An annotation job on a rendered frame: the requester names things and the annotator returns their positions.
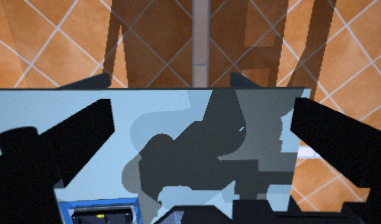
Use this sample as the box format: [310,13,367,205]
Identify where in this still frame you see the blue flat plate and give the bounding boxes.
[59,197,143,224]

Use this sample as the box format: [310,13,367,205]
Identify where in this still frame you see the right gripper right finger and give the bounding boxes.
[290,97,381,224]

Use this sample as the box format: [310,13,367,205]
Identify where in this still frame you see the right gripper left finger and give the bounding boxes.
[0,99,115,224]

